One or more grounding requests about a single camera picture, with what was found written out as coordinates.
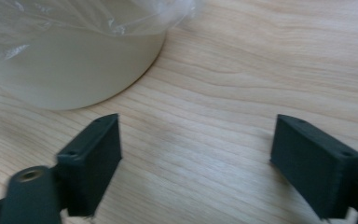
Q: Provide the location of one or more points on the white round bin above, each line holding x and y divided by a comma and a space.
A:
71, 74

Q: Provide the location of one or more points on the clear plastic bin liner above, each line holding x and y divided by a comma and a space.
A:
84, 15

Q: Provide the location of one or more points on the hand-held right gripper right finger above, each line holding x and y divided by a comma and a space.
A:
313, 168

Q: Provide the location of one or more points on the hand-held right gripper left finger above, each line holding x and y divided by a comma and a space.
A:
90, 174

